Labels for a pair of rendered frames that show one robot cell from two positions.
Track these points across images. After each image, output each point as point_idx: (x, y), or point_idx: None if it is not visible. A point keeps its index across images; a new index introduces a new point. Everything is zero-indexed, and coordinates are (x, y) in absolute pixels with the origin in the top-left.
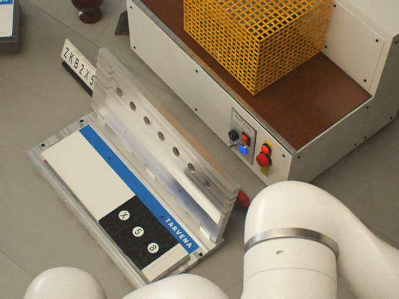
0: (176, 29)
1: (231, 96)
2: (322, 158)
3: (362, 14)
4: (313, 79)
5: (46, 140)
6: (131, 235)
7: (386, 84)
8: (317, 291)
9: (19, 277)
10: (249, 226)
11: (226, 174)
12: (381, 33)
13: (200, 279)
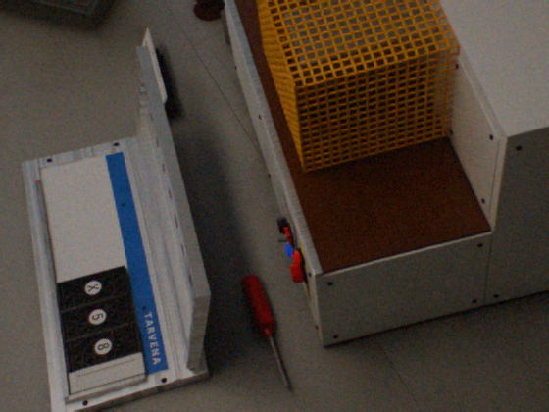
0: (257, 50)
1: (278, 165)
2: (393, 302)
3: (480, 88)
4: (411, 177)
5: (57, 155)
6: (86, 318)
7: (522, 218)
8: None
9: None
10: None
11: (200, 272)
12: (496, 127)
13: None
